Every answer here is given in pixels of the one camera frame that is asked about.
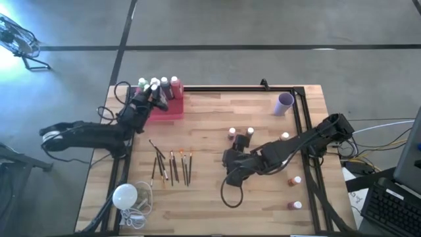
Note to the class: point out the small orange paint bottle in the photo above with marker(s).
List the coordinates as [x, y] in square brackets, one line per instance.
[294, 180]

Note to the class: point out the black aluminium table frame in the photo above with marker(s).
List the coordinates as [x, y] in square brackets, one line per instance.
[230, 89]

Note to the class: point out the small dark brown paint bottle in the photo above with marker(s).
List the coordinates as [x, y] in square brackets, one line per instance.
[250, 131]

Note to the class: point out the white globe desk lamp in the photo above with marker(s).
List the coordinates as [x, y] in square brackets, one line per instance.
[124, 196]

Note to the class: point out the black paintbrush wide silver ferrule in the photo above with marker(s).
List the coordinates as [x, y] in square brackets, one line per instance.
[163, 168]

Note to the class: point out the black equipment stand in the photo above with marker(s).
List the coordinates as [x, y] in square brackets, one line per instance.
[13, 197]

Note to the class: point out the black side desk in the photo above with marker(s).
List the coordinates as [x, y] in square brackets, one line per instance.
[371, 177]

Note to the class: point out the black computer keyboard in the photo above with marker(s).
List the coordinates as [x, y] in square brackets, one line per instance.
[389, 207]

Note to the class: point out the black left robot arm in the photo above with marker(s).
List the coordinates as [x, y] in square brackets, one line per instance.
[92, 135]

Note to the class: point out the pink plastic bin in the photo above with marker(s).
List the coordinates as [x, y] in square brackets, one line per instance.
[171, 110]

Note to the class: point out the white paper sheet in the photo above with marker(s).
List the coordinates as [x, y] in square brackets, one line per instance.
[356, 197]

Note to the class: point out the small magenta paint bottle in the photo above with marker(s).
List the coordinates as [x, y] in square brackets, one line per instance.
[294, 205]

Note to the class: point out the large red paint bottle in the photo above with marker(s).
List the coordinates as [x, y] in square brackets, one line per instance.
[177, 87]

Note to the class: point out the grey computer monitor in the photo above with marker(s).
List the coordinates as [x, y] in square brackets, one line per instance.
[409, 154]

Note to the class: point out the black power brick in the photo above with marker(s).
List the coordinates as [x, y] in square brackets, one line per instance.
[358, 167]

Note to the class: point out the large green paint bottle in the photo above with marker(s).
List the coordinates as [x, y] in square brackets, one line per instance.
[142, 83]

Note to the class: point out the large black paint bottle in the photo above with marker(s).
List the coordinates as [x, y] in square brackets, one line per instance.
[165, 87]

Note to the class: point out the black table clamp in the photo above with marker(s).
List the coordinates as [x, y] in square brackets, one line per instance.
[264, 84]

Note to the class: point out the small pink paint bottle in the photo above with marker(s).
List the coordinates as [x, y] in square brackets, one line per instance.
[232, 132]

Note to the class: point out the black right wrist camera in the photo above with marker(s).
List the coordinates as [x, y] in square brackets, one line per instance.
[242, 141]

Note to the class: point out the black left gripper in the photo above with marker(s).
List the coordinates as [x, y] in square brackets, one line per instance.
[136, 113]

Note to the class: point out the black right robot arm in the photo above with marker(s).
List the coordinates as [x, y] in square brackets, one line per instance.
[296, 141]

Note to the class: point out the lavender plastic cup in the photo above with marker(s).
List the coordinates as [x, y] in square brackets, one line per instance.
[283, 103]

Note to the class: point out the large purple paint bottle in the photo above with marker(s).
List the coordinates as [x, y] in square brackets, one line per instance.
[154, 88]

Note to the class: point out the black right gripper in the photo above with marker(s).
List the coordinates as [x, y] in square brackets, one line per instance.
[241, 161]

